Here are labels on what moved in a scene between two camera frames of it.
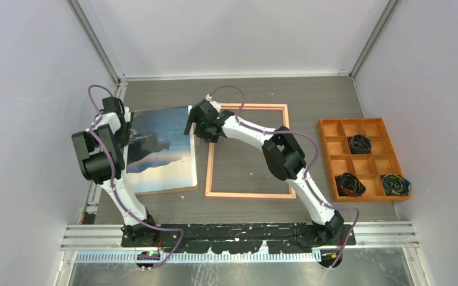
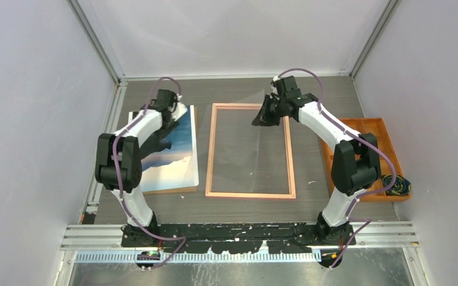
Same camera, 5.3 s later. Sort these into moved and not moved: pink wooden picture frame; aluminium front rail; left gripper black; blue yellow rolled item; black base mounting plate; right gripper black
Moved: right gripper black; left gripper black
Not moved: pink wooden picture frame; blue yellow rolled item; black base mounting plate; aluminium front rail
